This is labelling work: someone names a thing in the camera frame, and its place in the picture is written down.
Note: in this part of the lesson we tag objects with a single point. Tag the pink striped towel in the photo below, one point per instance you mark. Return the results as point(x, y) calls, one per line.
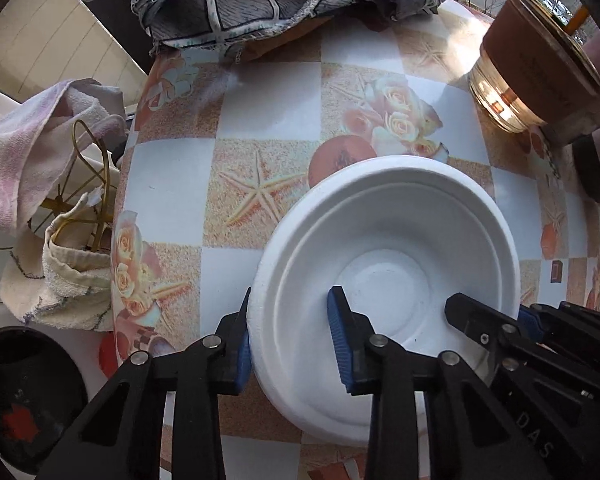
point(25, 160)

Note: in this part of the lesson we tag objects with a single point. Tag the grey checked cloth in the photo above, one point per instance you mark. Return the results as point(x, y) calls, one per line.
point(230, 0)

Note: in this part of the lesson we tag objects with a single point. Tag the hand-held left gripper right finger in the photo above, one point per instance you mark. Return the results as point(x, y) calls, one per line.
point(340, 345)

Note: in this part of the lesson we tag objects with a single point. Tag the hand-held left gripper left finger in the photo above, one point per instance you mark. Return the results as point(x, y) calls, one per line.
point(240, 360)

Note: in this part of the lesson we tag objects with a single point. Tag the black round pan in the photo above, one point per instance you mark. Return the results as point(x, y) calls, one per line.
point(40, 375)

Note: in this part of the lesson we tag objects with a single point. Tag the printed tablecloth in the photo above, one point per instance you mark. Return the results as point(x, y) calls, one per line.
point(180, 170)

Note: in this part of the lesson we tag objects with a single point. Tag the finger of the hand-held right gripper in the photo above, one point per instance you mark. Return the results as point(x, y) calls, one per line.
point(532, 321)
point(480, 322)

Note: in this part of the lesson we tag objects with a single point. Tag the glass jar with brown lid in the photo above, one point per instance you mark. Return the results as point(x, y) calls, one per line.
point(530, 60)

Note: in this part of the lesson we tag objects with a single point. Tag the white bowl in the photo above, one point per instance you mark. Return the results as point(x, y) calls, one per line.
point(390, 270)

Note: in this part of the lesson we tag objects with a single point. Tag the cream cloth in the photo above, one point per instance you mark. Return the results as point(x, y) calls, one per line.
point(60, 280)

